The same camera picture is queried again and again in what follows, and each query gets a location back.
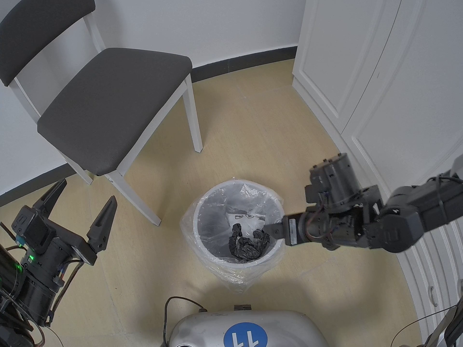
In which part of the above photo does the white wardrobe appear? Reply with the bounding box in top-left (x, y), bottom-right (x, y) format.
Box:
top-left (292, 0), bottom-right (463, 335)

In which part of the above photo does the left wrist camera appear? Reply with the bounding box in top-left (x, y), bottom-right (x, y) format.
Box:
top-left (11, 206), bottom-right (56, 256)

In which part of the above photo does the black plastic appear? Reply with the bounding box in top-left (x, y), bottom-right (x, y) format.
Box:
top-left (229, 223), bottom-right (271, 264)

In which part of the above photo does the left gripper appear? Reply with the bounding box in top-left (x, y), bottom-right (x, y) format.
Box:
top-left (22, 178), bottom-right (118, 297)

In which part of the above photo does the white chair with grey seat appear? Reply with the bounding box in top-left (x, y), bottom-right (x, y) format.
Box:
top-left (0, 0), bottom-right (203, 227)

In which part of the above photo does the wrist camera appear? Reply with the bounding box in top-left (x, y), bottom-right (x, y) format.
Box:
top-left (11, 206), bottom-right (56, 256)
top-left (305, 182), bottom-right (322, 206)

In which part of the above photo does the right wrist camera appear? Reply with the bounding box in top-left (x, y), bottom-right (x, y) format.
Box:
top-left (305, 182), bottom-right (322, 206)

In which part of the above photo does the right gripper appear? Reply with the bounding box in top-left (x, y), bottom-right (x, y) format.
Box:
top-left (262, 212), bottom-right (328, 248)

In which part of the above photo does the white trash bin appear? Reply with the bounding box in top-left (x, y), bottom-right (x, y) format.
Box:
top-left (193, 180), bottom-right (284, 265)

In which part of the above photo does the clear plastic bag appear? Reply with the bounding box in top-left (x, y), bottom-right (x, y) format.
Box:
top-left (180, 176), bottom-right (286, 295)

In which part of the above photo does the black cable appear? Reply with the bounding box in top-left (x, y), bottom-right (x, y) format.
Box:
top-left (163, 296), bottom-right (208, 344)

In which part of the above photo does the white printed paper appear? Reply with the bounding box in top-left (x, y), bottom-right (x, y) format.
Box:
top-left (226, 210), bottom-right (265, 238)

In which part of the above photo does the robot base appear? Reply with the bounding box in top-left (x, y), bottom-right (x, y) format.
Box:
top-left (169, 304), bottom-right (330, 347)

